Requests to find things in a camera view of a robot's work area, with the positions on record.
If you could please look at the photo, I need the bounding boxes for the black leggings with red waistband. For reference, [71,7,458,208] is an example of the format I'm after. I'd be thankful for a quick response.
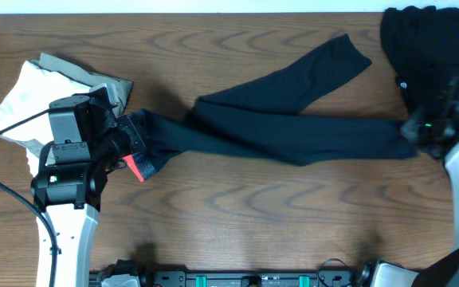
[125,34,417,181]

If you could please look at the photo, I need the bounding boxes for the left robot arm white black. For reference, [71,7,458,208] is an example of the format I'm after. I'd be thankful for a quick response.
[31,85,147,286]

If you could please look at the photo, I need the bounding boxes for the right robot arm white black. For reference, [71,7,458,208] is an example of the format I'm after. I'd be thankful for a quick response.
[352,75,459,287]

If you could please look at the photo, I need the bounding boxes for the beige folded cloth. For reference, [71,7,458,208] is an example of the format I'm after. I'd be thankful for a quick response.
[31,53,133,116]

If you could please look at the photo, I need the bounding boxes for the black folded garment pile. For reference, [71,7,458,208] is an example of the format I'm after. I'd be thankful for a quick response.
[380,6,459,116]

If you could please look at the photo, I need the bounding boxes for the white crumpled cloth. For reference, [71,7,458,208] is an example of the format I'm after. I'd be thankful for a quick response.
[0,61,90,176]

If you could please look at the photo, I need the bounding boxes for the black base rail with mounts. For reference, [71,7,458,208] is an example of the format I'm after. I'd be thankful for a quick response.
[88,260,355,287]

